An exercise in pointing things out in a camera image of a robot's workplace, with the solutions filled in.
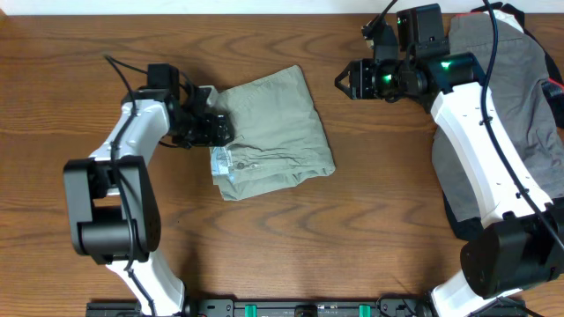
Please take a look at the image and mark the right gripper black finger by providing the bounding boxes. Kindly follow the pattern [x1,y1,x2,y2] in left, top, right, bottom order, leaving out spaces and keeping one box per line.
[334,62,353,84]
[335,81,353,100]

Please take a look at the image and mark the khaki green shorts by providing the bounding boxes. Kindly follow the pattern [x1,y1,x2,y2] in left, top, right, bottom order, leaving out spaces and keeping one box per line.
[210,65,336,201]

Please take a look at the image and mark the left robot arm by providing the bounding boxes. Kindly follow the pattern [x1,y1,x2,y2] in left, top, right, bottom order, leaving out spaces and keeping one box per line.
[63,63,234,316]

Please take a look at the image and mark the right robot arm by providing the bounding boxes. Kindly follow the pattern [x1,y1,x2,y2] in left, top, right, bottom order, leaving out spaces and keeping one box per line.
[335,4,563,316]

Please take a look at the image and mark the grey shorts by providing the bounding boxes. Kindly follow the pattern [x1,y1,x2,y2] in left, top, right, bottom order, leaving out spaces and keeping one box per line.
[449,10,563,203]

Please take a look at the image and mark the black garment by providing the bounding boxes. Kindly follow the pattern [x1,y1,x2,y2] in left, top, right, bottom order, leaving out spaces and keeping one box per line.
[432,2,563,240]

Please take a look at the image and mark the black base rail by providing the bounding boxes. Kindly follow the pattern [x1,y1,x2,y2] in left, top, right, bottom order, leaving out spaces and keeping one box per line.
[85,295,435,317]

